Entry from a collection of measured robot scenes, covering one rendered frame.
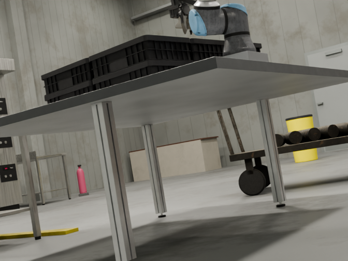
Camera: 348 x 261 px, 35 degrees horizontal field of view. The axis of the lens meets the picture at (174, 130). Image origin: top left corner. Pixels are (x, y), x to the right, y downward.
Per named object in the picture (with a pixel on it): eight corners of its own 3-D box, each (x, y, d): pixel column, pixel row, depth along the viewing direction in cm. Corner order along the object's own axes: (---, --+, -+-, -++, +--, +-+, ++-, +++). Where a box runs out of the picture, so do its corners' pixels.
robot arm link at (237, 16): (254, 30, 243) (250, 0, 244) (227, 32, 239) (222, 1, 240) (243, 37, 255) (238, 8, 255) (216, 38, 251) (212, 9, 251)
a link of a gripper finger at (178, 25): (177, 36, 275) (176, 19, 277) (187, 33, 272) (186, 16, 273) (174, 34, 273) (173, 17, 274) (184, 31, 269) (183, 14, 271)
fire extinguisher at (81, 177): (84, 195, 1003) (79, 164, 1005) (93, 193, 989) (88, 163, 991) (74, 197, 983) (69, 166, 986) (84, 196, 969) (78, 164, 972)
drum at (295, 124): (314, 160, 862) (306, 114, 866) (288, 163, 887) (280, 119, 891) (323, 157, 899) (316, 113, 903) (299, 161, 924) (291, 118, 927)
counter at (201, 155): (150, 178, 1377) (146, 149, 1381) (223, 167, 1253) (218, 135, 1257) (133, 182, 1321) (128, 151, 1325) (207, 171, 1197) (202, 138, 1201)
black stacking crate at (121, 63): (194, 63, 253) (190, 39, 254) (149, 61, 232) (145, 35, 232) (136, 81, 280) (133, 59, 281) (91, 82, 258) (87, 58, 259)
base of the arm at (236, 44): (262, 53, 248) (259, 31, 248) (245, 51, 236) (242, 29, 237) (234, 60, 258) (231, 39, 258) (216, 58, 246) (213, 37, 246)
